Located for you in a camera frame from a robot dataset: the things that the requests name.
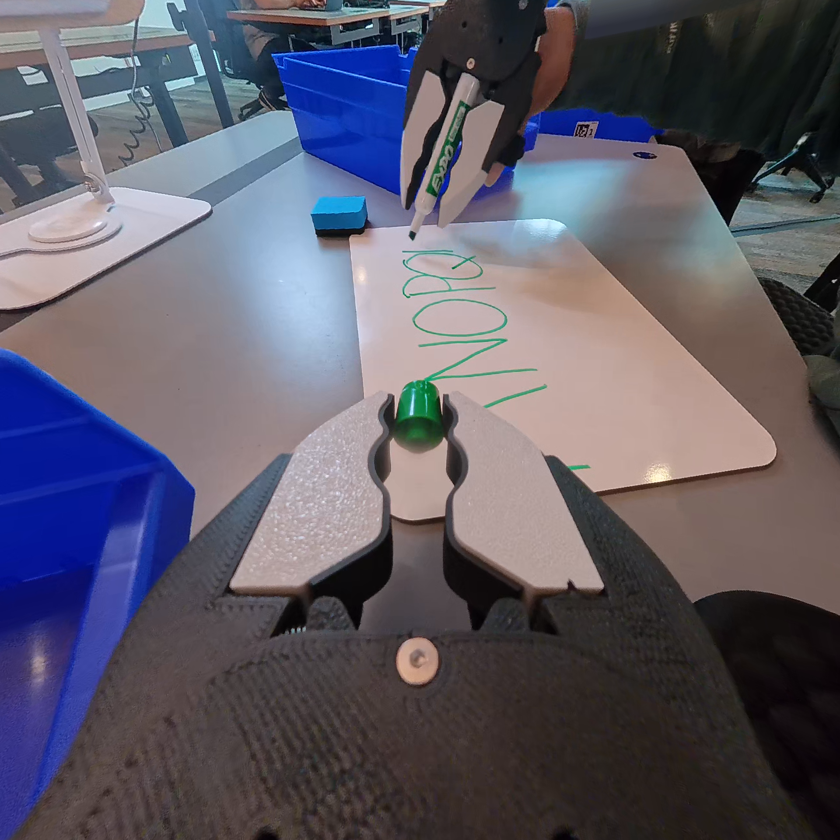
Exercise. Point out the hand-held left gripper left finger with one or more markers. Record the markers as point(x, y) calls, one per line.
point(315, 525)

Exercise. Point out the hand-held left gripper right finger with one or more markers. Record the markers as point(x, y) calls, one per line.
point(519, 525)

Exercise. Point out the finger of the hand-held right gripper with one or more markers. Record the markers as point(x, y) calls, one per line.
point(423, 145)
point(473, 164)

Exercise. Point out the green dry-erase marker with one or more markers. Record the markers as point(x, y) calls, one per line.
point(446, 145)

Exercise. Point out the blue plastic bin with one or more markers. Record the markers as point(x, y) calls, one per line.
point(341, 112)
point(79, 525)
point(597, 125)

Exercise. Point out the blue whiteboard eraser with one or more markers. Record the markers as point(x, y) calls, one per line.
point(339, 215)

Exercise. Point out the green marker cap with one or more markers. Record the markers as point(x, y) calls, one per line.
point(420, 415)

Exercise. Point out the white whiteboard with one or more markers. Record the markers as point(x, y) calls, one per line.
point(617, 355)

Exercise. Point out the person's right hand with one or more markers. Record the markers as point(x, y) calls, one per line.
point(554, 59)

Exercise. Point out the wooden office table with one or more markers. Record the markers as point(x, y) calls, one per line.
point(328, 21)

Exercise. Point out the black office chair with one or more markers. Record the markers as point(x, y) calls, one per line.
point(814, 164)
point(223, 53)

